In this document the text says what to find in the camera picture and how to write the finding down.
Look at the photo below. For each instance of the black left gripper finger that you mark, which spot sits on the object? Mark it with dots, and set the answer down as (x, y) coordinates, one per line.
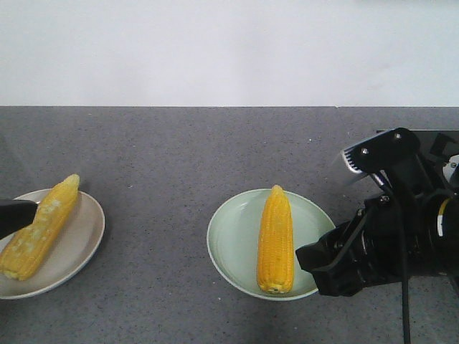
(15, 215)

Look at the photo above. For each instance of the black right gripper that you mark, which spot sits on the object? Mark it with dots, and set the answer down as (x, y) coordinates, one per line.
(384, 243)

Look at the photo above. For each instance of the pale corn cob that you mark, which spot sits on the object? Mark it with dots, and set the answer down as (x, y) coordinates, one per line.
(24, 254)

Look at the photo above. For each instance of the yellow corn cob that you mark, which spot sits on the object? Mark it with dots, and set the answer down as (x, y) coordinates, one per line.
(275, 261)

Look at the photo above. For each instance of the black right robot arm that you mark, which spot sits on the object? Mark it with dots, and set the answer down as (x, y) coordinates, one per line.
(449, 243)

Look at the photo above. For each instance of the beige round plate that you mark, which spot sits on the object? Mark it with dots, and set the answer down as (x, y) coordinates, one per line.
(76, 244)

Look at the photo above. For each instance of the black glass gas stove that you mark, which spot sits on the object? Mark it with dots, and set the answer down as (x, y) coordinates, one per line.
(434, 168)

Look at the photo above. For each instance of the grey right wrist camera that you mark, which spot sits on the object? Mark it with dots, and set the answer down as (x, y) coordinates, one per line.
(377, 153)

